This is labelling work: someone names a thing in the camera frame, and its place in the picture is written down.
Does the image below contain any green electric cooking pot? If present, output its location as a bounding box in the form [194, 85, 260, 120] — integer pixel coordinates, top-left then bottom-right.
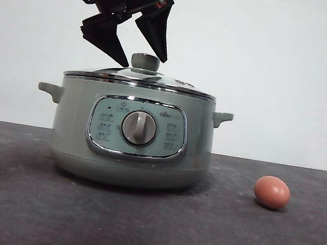
[25, 69, 237, 203]

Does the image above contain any brown egg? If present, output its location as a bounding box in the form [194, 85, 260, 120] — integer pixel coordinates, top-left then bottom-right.
[250, 173, 294, 213]

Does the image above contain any glass lid with green knob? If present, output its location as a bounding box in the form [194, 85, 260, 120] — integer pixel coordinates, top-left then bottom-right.
[64, 41, 222, 101]

